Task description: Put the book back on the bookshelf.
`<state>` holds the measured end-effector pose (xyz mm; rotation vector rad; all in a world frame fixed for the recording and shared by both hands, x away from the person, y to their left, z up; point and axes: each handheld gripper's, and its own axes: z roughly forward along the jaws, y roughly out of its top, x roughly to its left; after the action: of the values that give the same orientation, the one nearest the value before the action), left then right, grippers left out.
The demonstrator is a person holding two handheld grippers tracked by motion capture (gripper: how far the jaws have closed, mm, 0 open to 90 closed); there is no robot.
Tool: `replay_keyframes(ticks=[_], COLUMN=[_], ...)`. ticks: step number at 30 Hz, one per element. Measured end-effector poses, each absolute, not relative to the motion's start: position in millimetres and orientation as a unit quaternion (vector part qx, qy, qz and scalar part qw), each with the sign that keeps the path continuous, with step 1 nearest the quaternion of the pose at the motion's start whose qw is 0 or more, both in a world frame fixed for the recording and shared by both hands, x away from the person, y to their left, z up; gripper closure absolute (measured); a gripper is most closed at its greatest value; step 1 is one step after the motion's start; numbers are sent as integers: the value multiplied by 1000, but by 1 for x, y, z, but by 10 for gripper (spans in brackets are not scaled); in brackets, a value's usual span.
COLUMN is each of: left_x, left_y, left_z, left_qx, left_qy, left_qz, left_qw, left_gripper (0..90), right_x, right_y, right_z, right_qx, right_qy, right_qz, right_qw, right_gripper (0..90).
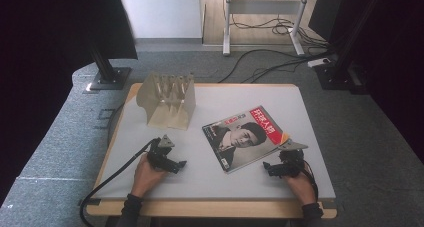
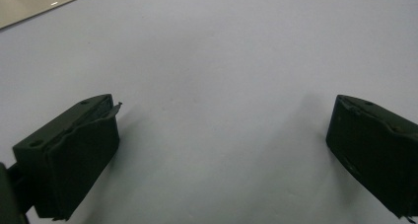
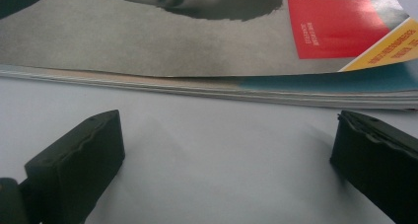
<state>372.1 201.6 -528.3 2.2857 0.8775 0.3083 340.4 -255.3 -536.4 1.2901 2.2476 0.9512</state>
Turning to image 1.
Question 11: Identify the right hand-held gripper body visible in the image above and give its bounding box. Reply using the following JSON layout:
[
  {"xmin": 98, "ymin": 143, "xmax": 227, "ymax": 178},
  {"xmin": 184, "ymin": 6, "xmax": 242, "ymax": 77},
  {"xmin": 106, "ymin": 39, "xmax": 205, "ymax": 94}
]
[{"xmin": 277, "ymin": 138, "xmax": 310, "ymax": 179}]

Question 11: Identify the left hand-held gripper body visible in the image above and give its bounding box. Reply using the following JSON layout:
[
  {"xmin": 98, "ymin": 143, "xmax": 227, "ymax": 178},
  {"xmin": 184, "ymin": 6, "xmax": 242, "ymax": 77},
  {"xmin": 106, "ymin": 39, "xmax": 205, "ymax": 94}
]
[{"xmin": 146, "ymin": 134, "xmax": 175, "ymax": 170}]

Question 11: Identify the magazine with portrait cover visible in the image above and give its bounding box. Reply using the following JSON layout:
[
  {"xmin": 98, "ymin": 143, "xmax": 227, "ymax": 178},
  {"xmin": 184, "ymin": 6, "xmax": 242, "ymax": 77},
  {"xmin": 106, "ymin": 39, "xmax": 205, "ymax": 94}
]
[{"xmin": 201, "ymin": 105, "xmax": 291, "ymax": 174}]

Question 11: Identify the beige magazine rack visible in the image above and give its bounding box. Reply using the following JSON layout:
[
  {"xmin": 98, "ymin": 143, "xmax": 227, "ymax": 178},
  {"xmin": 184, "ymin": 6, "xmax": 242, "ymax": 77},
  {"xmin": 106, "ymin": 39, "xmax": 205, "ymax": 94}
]
[{"xmin": 135, "ymin": 71, "xmax": 197, "ymax": 132}]

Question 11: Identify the person's left hand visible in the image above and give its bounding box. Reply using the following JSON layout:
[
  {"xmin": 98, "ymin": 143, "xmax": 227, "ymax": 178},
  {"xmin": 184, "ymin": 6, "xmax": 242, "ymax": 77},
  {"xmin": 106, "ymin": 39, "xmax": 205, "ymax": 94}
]
[{"xmin": 130, "ymin": 153, "xmax": 168, "ymax": 199}]

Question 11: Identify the person's right hand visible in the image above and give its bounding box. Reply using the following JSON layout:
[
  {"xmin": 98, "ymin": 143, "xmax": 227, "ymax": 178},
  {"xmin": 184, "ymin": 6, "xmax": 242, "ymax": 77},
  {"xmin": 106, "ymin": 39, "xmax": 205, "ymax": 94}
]
[{"xmin": 284, "ymin": 171, "xmax": 318, "ymax": 208}]

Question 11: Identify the white power strip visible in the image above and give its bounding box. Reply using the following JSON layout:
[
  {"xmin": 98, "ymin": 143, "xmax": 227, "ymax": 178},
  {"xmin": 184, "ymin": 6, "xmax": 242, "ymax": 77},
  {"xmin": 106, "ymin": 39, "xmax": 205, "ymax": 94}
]
[{"xmin": 306, "ymin": 57, "xmax": 332, "ymax": 69}]

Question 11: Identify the white board panel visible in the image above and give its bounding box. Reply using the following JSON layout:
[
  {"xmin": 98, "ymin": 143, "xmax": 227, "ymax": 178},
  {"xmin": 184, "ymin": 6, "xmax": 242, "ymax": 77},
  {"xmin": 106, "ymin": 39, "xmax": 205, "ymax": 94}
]
[{"xmin": 116, "ymin": 0, "xmax": 203, "ymax": 40}]

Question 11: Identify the black curtain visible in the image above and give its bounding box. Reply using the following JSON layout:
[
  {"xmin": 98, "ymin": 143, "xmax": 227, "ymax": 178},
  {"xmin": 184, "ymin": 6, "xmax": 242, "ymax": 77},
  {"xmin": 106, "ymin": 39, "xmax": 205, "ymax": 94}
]
[{"xmin": 0, "ymin": 0, "xmax": 139, "ymax": 206}]

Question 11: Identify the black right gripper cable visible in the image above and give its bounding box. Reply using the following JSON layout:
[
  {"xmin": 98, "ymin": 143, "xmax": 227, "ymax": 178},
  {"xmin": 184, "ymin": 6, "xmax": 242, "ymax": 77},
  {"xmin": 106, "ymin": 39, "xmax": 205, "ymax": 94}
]
[{"xmin": 301, "ymin": 158, "xmax": 320, "ymax": 202}]

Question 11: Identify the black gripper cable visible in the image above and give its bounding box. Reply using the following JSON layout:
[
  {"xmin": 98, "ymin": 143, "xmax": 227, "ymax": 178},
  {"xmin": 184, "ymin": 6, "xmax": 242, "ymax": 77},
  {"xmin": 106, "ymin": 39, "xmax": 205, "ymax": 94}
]
[
  {"xmin": 301, "ymin": 158, "xmax": 320, "ymax": 202},
  {"xmin": 79, "ymin": 137, "xmax": 161, "ymax": 227}
]

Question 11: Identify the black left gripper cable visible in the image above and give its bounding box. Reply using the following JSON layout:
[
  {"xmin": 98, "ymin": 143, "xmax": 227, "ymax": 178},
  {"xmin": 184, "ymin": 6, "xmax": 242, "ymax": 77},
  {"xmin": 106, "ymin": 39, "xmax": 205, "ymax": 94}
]
[{"xmin": 79, "ymin": 137, "xmax": 161, "ymax": 227}]

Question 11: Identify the black stand with base plate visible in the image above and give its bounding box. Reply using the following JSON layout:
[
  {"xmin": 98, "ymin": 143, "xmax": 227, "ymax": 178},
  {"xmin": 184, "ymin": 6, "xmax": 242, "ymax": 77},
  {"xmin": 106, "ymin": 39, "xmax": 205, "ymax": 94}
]
[
  {"xmin": 89, "ymin": 48, "xmax": 133, "ymax": 92},
  {"xmin": 314, "ymin": 0, "xmax": 388, "ymax": 92}
]

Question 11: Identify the black floor cable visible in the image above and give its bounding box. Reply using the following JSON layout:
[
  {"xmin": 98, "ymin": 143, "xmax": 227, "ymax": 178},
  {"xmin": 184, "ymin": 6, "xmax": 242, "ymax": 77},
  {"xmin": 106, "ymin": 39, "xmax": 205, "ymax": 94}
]
[{"xmin": 217, "ymin": 48, "xmax": 335, "ymax": 84}]

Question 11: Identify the tangle of black cables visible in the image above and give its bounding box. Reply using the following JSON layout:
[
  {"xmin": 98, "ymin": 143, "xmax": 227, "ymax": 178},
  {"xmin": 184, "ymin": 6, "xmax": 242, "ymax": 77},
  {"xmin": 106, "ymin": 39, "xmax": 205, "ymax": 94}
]
[{"xmin": 229, "ymin": 0, "xmax": 331, "ymax": 50}]

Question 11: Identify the white metal stand frame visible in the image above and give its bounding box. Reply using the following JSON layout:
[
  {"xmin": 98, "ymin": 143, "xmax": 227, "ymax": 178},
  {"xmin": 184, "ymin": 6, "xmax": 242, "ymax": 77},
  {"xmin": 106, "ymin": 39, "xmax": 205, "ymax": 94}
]
[{"xmin": 222, "ymin": 0, "xmax": 313, "ymax": 57}]

